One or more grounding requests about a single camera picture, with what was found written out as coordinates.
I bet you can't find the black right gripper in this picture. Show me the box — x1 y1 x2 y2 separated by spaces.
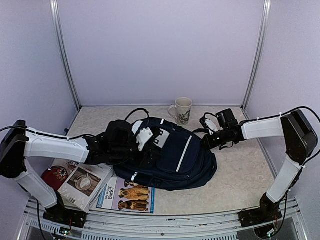
200 127 231 150

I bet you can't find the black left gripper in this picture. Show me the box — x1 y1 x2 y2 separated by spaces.
110 135 163 168

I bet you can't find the navy blue student backpack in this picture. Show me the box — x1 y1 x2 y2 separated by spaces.
113 117 218 191

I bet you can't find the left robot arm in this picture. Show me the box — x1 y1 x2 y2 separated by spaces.
0 120 160 223

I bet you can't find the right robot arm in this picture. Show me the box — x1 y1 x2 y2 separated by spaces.
199 106 319 222

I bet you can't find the blue dog cover book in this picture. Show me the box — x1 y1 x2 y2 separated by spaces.
96 177 155 214

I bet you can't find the beige patterned ceramic mug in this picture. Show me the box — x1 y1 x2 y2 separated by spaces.
167 97 193 126

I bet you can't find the purple picture card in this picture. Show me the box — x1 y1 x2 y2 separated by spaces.
66 161 79 169

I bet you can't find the white afternoon tea book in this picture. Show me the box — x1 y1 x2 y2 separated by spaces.
58 163 114 213

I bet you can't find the red floral round tin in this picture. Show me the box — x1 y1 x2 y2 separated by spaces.
41 165 69 191

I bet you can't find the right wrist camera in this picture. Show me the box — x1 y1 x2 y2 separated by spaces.
199 117 218 135

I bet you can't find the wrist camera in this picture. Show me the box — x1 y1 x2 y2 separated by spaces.
131 120 166 152
199 117 218 135

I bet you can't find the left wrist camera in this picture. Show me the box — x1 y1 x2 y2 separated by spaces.
131 120 166 152

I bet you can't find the front aluminium rail base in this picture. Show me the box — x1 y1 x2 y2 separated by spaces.
17 197 308 240

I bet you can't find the right aluminium frame post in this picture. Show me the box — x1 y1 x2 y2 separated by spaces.
241 0 272 111

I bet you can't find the aluminium frame post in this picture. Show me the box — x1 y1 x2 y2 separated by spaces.
241 0 272 111
49 0 82 112

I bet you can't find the left aluminium frame post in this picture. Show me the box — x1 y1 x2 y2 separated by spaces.
49 0 82 112

